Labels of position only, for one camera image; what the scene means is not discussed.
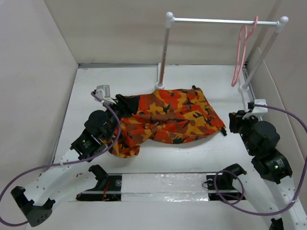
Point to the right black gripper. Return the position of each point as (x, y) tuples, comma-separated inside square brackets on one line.
[(236, 117)]

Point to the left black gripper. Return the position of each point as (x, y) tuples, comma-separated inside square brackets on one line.
[(129, 103)]

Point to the orange camouflage trousers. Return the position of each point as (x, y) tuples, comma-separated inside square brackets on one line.
[(166, 116)]

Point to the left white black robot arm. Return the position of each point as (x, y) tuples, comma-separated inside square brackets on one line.
[(76, 171)]

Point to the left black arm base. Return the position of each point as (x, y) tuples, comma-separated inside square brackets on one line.
[(107, 188)]

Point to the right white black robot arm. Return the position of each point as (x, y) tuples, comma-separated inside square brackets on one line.
[(260, 138)]

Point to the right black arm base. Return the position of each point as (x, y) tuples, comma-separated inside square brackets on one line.
[(224, 184)]

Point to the pink plastic clothes hanger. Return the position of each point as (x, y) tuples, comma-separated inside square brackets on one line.
[(243, 36)]

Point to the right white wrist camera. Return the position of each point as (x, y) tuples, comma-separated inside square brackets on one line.
[(256, 108)]

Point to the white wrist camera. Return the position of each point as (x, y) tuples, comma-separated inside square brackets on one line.
[(256, 108), (102, 94)]

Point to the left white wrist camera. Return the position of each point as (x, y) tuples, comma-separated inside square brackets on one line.
[(102, 94)]

